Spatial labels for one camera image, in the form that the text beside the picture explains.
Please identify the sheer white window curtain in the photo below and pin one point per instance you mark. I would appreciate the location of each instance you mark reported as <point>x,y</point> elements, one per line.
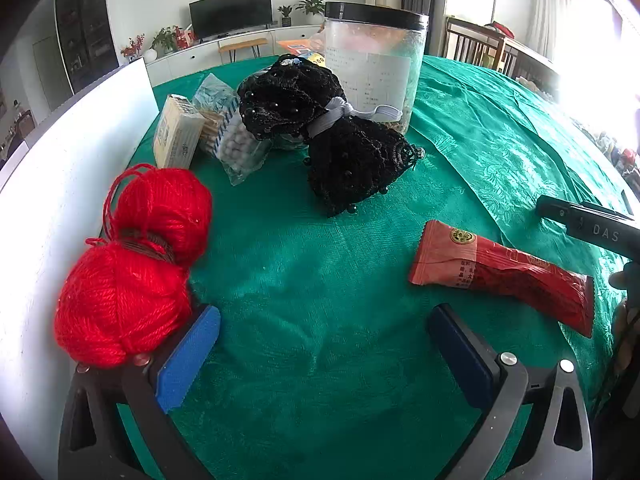
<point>555,5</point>

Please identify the bushy green potted plant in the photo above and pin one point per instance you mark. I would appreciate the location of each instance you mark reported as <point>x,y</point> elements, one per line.
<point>165,37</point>

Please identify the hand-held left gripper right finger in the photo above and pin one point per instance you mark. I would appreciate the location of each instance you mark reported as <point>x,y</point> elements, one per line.
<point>457,355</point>

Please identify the red gift boxes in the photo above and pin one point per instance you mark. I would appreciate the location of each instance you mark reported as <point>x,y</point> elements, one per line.
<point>186,36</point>

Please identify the white board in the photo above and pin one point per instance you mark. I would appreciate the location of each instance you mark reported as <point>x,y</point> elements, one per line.
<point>50,200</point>

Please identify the blue patterned bag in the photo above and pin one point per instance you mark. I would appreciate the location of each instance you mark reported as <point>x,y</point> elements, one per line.
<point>215,95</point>

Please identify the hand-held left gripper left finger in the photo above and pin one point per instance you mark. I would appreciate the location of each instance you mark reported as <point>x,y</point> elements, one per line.
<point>187,355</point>

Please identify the dark display cabinet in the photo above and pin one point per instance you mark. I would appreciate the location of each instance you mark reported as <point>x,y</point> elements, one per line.
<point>85,25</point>

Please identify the white television cabinet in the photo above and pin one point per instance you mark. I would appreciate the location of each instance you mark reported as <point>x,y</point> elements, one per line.
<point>200,55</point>

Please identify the red flowers in white vase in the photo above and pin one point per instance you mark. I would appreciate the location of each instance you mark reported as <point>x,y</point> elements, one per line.
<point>135,50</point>

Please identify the black beaded lace cloth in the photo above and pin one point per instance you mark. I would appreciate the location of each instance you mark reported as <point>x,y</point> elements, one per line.
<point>350,160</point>

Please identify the wooden stool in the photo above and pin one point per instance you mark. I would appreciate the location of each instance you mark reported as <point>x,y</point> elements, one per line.
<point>242,43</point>

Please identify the black television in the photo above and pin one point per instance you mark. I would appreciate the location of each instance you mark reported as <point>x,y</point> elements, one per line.
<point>230,10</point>

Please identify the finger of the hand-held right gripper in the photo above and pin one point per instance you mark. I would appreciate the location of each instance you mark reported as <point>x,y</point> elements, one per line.
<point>557,207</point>

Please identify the person's right hand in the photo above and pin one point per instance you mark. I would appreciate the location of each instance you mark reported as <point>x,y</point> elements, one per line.
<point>625,335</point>

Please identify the orange book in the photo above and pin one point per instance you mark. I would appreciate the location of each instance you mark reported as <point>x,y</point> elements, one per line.
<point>295,47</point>

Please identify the cream cardboard box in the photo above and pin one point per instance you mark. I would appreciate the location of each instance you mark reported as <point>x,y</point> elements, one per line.
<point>175,132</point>

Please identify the small potted plant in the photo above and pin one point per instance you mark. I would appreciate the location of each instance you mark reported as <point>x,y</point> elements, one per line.
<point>285,14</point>

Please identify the large leafy potted plant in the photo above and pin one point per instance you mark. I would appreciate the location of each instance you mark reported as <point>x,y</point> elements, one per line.
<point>312,5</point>

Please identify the pile of household clutter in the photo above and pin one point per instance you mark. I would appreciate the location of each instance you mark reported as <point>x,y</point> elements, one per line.
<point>615,150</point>

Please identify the red yarn skein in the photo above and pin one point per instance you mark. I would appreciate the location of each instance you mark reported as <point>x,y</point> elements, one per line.
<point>125,305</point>

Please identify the clear plastic jar black lid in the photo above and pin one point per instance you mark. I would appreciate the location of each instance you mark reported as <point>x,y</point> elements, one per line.
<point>370,80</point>

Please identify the red snack packet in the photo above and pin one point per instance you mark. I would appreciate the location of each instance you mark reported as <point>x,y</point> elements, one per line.
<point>500,270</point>

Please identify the red cloth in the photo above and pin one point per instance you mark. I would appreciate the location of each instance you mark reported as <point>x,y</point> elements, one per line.
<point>500,29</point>

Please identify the wooden slatted chair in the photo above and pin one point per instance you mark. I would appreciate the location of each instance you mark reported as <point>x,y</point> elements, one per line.
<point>470,42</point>
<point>525,62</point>

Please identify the green tablecloth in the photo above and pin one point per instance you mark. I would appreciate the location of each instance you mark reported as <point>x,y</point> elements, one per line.
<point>325,285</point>

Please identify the clear bag of white beads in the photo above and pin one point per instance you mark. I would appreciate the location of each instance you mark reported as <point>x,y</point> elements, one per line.
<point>240,150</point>

